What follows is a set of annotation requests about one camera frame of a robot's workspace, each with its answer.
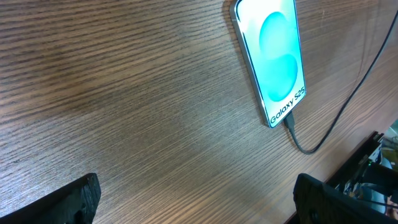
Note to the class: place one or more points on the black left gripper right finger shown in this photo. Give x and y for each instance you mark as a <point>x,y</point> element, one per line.
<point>318,203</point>

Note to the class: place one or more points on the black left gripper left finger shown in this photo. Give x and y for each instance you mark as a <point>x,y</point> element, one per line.
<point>75,202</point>

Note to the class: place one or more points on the turquoise screen smartphone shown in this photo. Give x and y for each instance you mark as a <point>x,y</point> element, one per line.
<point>269,38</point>

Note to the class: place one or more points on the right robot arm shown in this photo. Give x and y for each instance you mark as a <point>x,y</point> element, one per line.
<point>369,178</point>

